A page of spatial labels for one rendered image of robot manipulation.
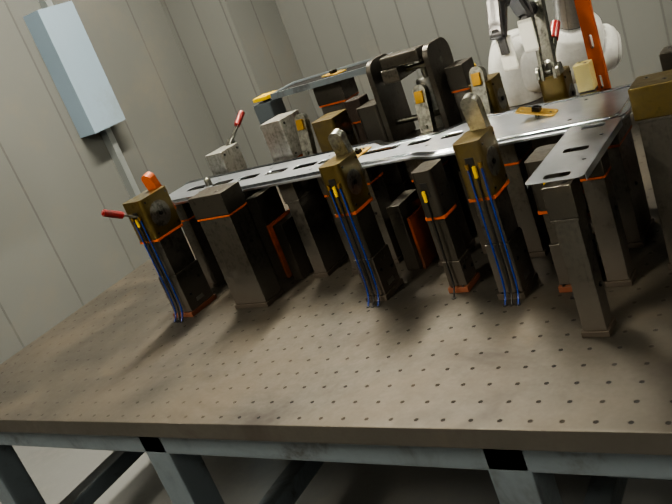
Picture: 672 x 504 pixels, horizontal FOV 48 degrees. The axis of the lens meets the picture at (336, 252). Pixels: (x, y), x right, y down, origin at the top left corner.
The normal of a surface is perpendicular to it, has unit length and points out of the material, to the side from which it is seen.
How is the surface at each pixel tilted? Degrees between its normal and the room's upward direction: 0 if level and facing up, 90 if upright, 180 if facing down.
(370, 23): 90
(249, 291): 90
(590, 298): 90
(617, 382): 0
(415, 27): 90
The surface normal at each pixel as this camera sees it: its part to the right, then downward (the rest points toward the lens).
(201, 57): -0.46, 0.45
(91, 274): 0.82, -0.11
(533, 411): -0.34, -0.88
